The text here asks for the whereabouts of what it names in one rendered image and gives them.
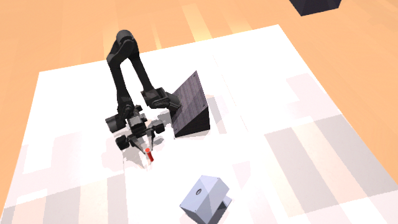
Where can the red peg with white band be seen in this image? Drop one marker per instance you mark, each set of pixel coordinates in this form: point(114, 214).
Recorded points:
point(149, 155)

